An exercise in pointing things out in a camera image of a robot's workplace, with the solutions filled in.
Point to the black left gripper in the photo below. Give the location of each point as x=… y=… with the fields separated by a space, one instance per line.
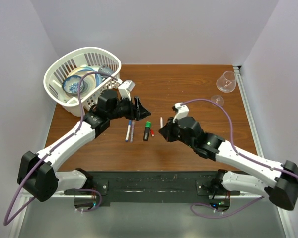
x=139 y=112

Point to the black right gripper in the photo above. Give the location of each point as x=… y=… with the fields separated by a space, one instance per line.
x=167 y=131

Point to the white red pen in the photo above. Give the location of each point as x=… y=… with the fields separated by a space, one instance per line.
x=161 y=122

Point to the purple marker pen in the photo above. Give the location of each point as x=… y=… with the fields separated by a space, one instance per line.
x=132 y=132

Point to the black green highlighter pen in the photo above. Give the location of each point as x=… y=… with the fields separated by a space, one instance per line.
x=146 y=133

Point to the blue pen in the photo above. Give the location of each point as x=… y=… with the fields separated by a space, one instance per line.
x=128 y=131

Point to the green highlighter cap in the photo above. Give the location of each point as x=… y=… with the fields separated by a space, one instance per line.
x=148 y=124

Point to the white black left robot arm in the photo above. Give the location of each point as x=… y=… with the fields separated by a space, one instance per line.
x=38 y=173

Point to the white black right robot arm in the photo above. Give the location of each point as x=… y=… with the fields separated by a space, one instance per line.
x=274 y=180

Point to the light blue plate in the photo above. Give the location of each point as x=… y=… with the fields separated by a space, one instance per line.
x=93 y=80

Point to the grey blue mug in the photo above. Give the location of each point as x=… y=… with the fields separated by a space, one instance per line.
x=106 y=70

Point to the beige blue plate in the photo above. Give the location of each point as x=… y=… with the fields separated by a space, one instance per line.
x=82 y=72

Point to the clear wine glass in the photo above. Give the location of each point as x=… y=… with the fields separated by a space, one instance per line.
x=226 y=83

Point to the white dish rack basket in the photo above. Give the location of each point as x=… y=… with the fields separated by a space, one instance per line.
x=78 y=59

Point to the blue patterned bowl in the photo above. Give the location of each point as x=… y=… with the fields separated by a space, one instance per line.
x=72 y=85

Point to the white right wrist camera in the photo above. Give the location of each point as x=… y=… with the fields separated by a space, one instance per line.
x=181 y=111

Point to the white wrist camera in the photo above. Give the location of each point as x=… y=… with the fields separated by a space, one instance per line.
x=181 y=111
x=125 y=89

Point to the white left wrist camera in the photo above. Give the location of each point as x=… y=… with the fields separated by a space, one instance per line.
x=125 y=89

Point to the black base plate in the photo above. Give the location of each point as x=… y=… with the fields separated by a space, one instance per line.
x=156 y=186

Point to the aluminium frame rail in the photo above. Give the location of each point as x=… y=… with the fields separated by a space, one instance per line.
x=248 y=111

